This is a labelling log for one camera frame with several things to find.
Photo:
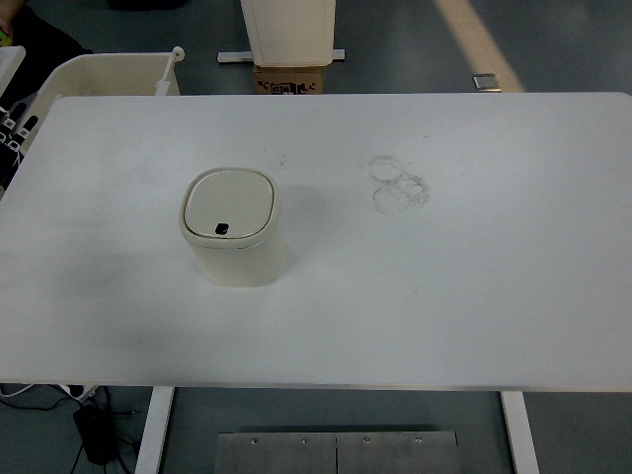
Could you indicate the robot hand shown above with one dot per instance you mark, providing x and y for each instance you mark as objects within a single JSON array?
[{"x": 10, "y": 153}]

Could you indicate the small cream trash bin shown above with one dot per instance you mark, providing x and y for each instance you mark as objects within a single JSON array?
[{"x": 237, "y": 257}]

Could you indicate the large open cream bin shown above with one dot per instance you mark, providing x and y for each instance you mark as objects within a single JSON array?
[{"x": 113, "y": 74}]

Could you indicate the white tray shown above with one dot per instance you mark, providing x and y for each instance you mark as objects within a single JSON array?
[{"x": 10, "y": 64}]

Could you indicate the black equipment base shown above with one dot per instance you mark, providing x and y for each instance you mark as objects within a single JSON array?
[{"x": 145, "y": 4}]

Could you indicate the white table foot bar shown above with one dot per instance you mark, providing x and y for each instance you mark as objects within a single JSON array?
[{"x": 232, "y": 56}]

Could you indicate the white power strip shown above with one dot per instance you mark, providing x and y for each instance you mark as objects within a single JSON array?
[{"x": 81, "y": 391}]

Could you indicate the brown cardboard box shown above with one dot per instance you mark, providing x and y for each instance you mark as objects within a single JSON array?
[{"x": 289, "y": 79}]

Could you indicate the black power adapter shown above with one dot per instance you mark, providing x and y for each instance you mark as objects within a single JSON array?
[{"x": 94, "y": 432}]

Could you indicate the white table leg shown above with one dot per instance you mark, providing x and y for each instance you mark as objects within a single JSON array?
[
  {"x": 521, "y": 434},
  {"x": 155, "y": 429}
]

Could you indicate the grey metal plate with screws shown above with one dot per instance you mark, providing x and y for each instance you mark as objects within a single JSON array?
[{"x": 336, "y": 454}]

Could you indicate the metal floor socket plate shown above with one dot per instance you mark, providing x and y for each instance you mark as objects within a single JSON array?
[{"x": 487, "y": 82}]

